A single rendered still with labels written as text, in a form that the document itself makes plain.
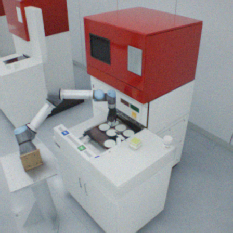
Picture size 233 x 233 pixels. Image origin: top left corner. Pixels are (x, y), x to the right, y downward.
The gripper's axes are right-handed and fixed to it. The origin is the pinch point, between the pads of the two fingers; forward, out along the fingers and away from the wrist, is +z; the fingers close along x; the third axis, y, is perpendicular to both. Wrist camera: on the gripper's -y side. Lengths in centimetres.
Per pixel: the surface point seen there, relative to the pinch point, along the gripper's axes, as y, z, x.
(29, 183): -72, 9, 55
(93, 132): -10.0, 1.4, 15.0
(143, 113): -3.3, -18.7, -28.7
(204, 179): 27, 91, -108
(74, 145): -37.3, -4.7, 24.8
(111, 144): -24.1, 1.3, -3.6
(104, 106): 33.6, 1.5, 13.8
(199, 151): 78, 91, -107
